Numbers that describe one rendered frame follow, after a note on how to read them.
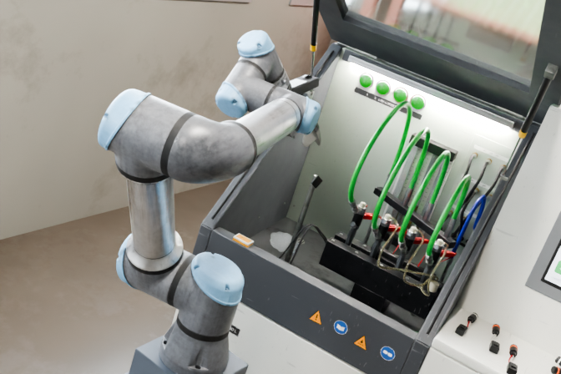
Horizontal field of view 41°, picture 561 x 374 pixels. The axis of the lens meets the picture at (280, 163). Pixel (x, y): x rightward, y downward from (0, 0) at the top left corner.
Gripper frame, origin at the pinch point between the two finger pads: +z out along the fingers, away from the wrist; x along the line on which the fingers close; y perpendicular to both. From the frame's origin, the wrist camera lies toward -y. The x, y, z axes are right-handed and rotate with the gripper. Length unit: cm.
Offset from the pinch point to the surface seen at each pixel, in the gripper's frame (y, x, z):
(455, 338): 20, 42, 42
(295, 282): 26.5, 1.8, 29.4
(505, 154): -41, 30, 44
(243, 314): 38, -13, 38
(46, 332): 65, -121, 86
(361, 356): 33, 22, 43
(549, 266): -10, 55, 45
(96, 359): 63, -99, 95
